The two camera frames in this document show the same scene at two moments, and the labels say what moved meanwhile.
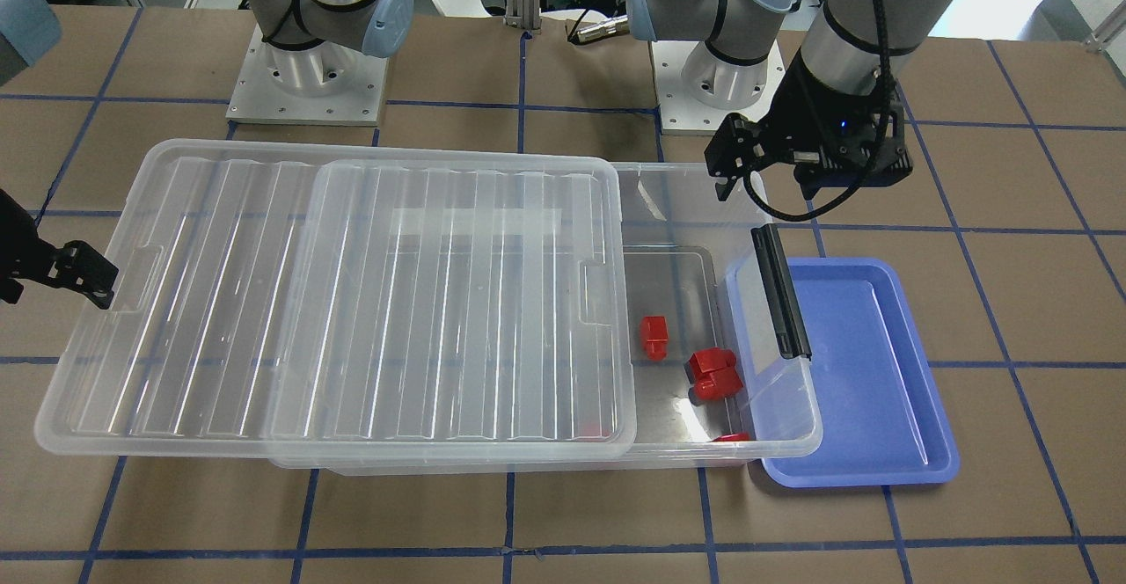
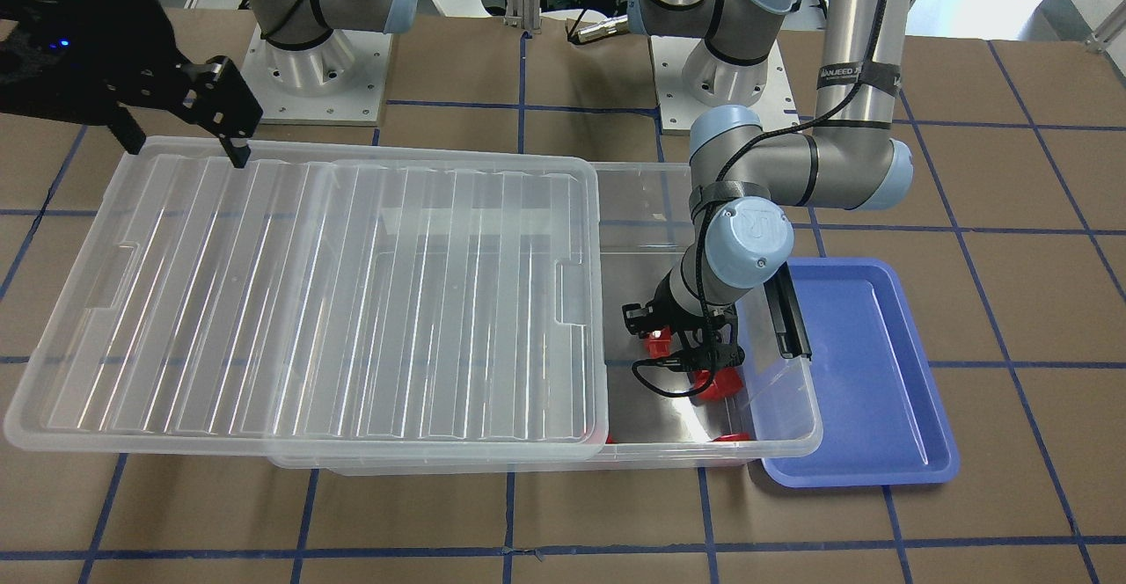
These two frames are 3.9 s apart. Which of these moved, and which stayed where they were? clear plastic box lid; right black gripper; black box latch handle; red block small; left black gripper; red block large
Moved: right black gripper; left black gripper
Stayed: red block small; clear plastic box lid; black box latch handle; red block large
